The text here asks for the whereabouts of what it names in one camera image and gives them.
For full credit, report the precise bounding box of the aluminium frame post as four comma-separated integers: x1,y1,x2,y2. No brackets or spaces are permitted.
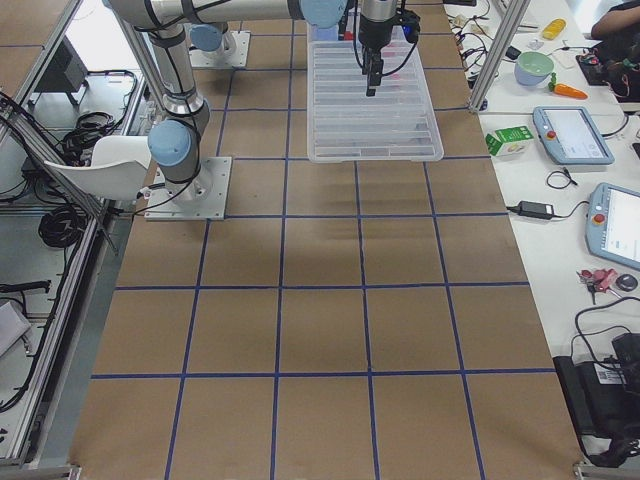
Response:
468,0,530,113

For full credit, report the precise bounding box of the white plastic chair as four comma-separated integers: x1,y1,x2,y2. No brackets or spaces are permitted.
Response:
44,136,151,201

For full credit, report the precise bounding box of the teach pendant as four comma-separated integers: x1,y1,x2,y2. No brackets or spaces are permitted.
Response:
585,183,639,270
532,106,615,166

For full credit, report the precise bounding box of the person in dark clothes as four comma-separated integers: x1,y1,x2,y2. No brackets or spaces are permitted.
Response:
591,1,639,102

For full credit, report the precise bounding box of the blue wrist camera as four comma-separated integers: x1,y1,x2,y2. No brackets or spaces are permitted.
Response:
399,9,421,45

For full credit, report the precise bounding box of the black power adapter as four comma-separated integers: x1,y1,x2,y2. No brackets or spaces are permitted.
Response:
506,200,588,221

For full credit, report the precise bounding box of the lower teach pendant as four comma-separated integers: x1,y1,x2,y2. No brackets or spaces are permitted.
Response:
585,183,639,270

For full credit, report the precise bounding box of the toy carrot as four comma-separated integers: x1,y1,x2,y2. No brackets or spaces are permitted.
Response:
548,72,588,100

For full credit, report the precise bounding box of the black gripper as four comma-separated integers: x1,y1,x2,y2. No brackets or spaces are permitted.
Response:
358,0,395,97

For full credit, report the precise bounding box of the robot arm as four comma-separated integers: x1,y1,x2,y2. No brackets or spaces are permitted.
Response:
106,0,404,120

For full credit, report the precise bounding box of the green white carton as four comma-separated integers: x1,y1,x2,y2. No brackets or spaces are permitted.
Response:
485,125,534,157

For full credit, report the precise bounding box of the black round key fob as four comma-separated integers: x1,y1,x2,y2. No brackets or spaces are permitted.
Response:
615,273,639,292

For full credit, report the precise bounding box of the upper teach pendant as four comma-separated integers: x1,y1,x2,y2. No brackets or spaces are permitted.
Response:
532,106,615,166

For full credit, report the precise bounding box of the black camera equipment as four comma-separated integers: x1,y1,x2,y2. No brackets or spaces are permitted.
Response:
551,304,640,469

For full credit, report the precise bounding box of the clear plastic box lid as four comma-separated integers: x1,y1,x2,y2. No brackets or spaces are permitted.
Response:
307,39,444,163

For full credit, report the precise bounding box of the green blue bowl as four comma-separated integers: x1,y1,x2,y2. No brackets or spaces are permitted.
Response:
514,51,555,86

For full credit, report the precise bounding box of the clear plastic storage box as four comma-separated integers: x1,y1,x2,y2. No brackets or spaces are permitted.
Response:
308,17,419,45

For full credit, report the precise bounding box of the red key bundle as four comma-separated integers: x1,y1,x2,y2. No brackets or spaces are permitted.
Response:
576,268,618,305

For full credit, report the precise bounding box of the small coiled black cable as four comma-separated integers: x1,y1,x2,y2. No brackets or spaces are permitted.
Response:
545,166,580,190

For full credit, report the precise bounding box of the floor cable coil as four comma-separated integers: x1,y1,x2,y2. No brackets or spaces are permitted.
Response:
38,203,89,249

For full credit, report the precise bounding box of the toy corn cob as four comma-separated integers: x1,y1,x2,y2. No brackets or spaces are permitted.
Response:
541,18,566,41

